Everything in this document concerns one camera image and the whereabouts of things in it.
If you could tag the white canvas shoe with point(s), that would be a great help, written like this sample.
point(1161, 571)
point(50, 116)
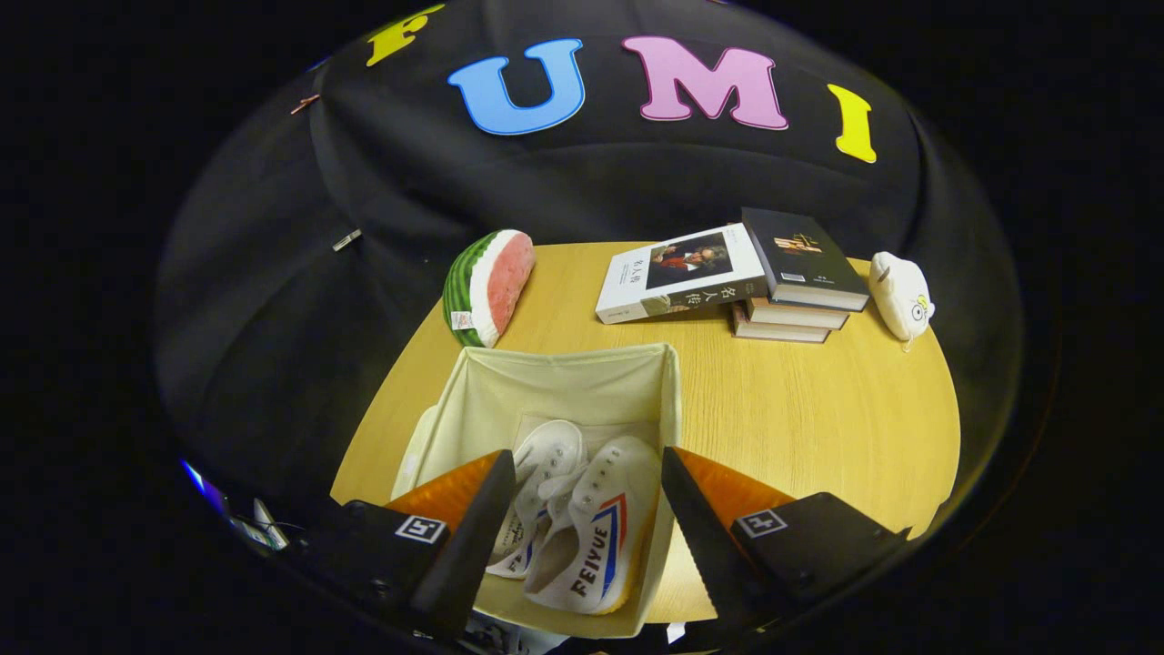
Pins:
point(550, 446)
point(600, 537)

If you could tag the beige fabric storage box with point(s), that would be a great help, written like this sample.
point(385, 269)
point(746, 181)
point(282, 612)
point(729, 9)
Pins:
point(564, 387)

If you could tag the watermelon slice plush toy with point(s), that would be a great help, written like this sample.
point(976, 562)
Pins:
point(486, 287)

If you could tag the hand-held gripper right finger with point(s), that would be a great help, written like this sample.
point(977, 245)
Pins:
point(696, 537)

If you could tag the small reddish clip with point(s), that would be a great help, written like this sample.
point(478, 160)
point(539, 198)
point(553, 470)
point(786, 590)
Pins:
point(305, 104)

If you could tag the white plush toy with face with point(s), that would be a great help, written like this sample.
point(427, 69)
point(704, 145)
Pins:
point(900, 296)

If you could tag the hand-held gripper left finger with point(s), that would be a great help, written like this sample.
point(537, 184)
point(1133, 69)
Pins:
point(473, 546)

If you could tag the stacked book with cream pages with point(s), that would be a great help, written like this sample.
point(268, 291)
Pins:
point(791, 315)
point(777, 333)

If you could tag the black hardcover book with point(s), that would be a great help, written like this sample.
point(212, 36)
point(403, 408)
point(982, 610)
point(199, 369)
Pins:
point(800, 255)

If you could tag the white book with portrait cover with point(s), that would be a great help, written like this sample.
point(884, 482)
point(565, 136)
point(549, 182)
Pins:
point(673, 273)

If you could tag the small metal clip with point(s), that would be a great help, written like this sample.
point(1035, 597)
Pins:
point(346, 239)

